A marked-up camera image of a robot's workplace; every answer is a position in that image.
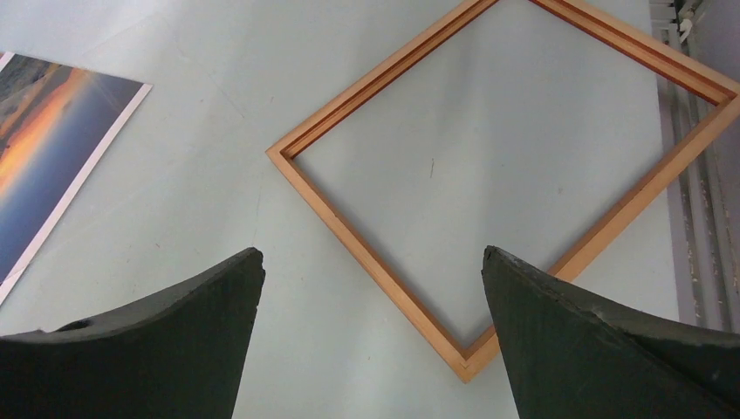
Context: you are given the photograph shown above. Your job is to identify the wooden picture frame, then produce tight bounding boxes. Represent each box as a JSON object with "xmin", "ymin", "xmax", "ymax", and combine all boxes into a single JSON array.
[{"xmin": 267, "ymin": 0, "xmax": 739, "ymax": 382}]

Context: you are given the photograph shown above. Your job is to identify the aluminium rail right side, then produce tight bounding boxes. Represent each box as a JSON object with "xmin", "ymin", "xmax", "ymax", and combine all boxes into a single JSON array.
[{"xmin": 648, "ymin": 1, "xmax": 739, "ymax": 333}]

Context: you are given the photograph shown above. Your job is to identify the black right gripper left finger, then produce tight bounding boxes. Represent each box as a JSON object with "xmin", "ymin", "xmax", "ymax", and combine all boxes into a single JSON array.
[{"xmin": 1, "ymin": 248, "xmax": 265, "ymax": 418}]

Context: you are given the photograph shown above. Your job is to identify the sunset landscape photo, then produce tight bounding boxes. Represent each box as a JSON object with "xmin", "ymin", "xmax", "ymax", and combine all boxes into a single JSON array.
[{"xmin": 1, "ymin": 52, "xmax": 152, "ymax": 299}]

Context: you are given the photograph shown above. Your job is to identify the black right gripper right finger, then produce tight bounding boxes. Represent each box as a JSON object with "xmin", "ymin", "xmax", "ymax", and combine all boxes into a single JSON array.
[{"xmin": 482, "ymin": 246, "xmax": 739, "ymax": 418}]

